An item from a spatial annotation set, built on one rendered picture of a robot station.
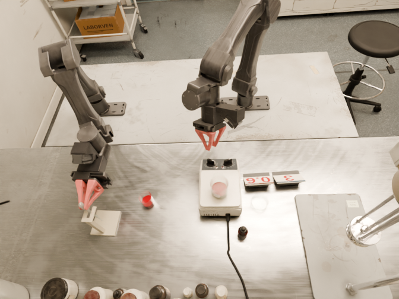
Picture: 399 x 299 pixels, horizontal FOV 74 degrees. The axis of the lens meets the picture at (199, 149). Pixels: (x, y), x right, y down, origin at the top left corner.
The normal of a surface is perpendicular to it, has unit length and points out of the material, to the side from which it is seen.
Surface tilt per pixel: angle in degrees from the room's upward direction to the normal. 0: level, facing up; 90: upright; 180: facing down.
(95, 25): 91
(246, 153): 0
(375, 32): 1
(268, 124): 0
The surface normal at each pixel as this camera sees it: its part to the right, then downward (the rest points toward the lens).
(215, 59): -0.30, -0.22
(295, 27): -0.08, -0.54
